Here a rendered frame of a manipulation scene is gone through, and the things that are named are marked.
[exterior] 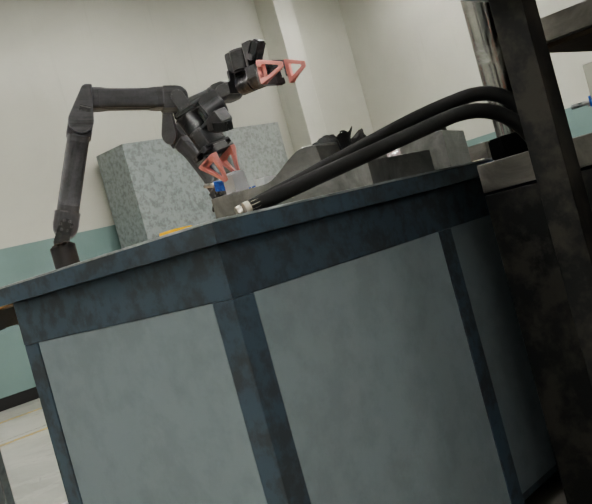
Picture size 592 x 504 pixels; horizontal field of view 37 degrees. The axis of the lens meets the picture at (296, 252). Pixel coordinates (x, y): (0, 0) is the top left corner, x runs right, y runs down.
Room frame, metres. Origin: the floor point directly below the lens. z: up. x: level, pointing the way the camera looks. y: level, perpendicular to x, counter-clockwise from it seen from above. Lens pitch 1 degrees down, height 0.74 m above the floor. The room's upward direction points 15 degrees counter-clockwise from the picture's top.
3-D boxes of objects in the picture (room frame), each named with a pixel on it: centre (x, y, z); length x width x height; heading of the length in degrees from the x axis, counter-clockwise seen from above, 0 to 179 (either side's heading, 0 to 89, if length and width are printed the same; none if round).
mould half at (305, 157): (2.17, -0.10, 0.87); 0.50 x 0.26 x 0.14; 49
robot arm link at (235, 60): (2.54, 0.03, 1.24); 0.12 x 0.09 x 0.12; 49
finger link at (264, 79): (2.40, -0.07, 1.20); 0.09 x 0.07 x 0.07; 49
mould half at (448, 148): (2.50, -0.27, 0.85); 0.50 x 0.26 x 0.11; 66
